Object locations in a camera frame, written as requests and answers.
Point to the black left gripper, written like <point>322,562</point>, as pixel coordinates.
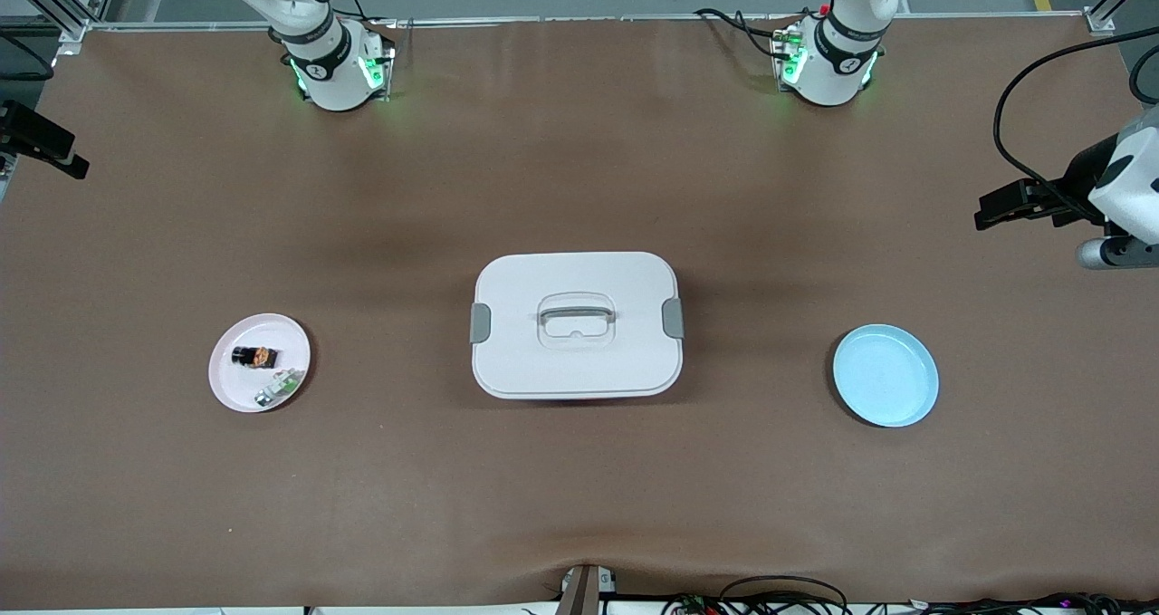
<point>1077,178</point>

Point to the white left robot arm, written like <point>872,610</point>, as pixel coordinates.
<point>838,67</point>

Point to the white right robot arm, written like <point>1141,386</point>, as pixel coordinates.
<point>330,72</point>

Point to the white lidded storage box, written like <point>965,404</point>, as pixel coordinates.
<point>579,361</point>

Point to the light blue round plate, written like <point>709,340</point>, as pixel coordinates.
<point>886,375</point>

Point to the pink round plate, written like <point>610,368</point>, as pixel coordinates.
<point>231,381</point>

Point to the brown table cover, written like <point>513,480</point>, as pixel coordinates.
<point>579,488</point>

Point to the silver table edge rail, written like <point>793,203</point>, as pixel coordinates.
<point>543,21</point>

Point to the front camera mount bracket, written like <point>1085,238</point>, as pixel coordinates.
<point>579,597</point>

